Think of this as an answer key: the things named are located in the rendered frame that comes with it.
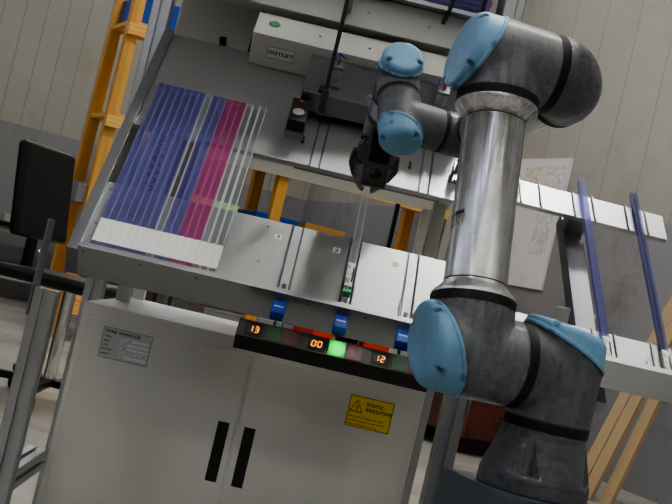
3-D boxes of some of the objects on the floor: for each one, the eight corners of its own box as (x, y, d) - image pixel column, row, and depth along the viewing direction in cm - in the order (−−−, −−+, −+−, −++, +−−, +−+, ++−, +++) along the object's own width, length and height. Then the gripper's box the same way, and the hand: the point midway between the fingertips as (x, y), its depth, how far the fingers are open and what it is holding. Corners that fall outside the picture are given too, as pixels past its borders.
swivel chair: (113, 407, 571) (168, 180, 574) (125, 432, 505) (187, 175, 508) (-38, 376, 554) (19, 142, 557) (-47, 398, 488) (18, 132, 491)
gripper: (417, 99, 230) (395, 172, 248) (365, 87, 230) (346, 160, 247) (411, 133, 225) (389, 205, 243) (357, 121, 225) (339, 193, 242)
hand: (366, 189), depth 242 cm, fingers closed, pressing on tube
